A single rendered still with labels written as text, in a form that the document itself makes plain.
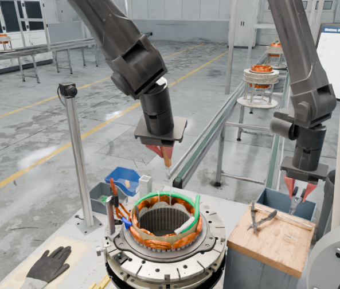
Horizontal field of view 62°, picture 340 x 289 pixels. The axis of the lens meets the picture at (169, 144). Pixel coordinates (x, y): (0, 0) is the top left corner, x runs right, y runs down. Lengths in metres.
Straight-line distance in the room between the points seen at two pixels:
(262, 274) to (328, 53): 1.08
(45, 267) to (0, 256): 1.38
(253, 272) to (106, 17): 0.70
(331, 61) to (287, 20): 0.89
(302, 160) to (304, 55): 0.24
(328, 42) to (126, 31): 1.23
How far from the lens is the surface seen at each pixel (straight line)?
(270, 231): 0.87
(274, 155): 1.97
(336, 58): 1.55
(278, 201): 1.06
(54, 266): 1.17
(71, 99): 1.04
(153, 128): 0.56
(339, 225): 0.26
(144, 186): 0.82
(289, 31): 0.69
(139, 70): 0.47
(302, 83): 0.67
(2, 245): 2.61
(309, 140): 0.71
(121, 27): 0.46
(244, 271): 0.87
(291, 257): 0.81
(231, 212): 1.37
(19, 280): 1.20
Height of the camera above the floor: 1.62
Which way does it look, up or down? 26 degrees down
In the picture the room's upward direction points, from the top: straight up
